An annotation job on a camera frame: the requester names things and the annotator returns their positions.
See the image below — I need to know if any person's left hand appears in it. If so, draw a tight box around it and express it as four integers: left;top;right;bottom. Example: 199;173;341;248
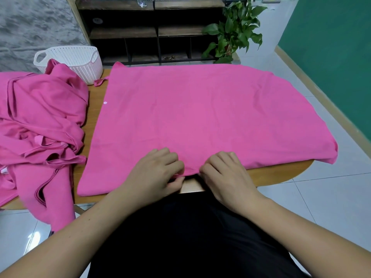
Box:
117;147;186;215

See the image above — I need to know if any pink towel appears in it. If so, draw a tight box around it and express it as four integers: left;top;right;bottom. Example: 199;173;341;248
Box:
77;61;339;197

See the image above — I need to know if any white woven plastic basket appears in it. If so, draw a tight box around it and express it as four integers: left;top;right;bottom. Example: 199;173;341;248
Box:
33;45;104;86

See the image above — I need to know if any green potted plant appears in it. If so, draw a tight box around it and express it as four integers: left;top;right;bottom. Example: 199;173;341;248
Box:
201;0;269;65

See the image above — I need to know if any person's right forearm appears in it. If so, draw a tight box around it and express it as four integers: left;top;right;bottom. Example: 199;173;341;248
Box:
242;197;371;278

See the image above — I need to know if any pile of pink cloths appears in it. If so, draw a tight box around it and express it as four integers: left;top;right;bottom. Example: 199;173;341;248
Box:
0;58;91;233

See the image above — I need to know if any dark wooden shelf cabinet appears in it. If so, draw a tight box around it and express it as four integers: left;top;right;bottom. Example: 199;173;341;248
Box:
74;0;242;66

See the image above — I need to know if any person's right hand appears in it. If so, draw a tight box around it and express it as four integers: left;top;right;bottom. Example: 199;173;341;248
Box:
198;151;268;216

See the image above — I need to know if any person's left forearm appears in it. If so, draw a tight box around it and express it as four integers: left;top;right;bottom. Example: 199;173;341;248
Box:
0;194;141;278

